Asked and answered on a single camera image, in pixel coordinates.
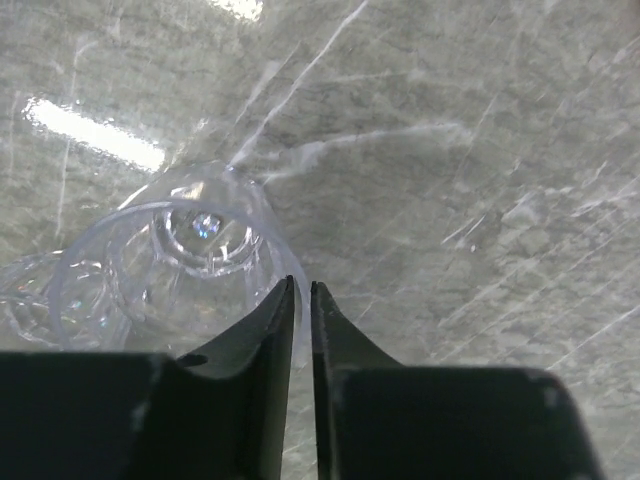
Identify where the clear glass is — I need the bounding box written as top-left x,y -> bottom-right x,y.
47,161 -> 310,364
1,251 -> 130,351

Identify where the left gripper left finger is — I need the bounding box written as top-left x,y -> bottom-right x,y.
1,278 -> 295,479

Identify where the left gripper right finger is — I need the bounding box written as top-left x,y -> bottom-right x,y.
310,282 -> 603,479

